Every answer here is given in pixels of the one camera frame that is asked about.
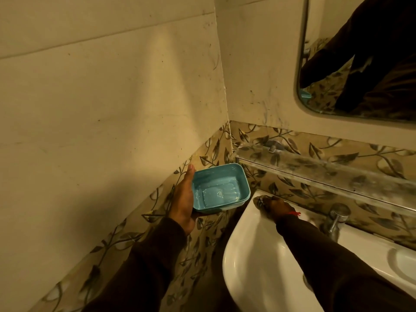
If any person's left hand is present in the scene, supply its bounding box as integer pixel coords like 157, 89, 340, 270
168, 164, 197, 236

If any person's right hand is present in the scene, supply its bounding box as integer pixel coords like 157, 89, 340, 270
253, 195, 298, 223

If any blue plastic container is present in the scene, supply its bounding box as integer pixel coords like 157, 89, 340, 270
191, 163, 252, 215

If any person's right forearm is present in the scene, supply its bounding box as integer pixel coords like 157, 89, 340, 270
275, 214, 416, 312

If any person's left forearm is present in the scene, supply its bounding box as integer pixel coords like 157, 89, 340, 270
81, 217, 188, 312

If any white ceramic sink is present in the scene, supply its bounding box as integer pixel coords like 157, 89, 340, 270
222, 190, 416, 312

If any chrome faucet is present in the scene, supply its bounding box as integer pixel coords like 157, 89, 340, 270
320, 203, 352, 243

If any metal shelf bracket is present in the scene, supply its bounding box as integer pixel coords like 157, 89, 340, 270
265, 140, 286, 154

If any glass wall shelf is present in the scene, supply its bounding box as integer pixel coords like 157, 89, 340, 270
234, 143, 416, 219

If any wall mirror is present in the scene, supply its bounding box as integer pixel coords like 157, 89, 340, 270
295, 0, 416, 123

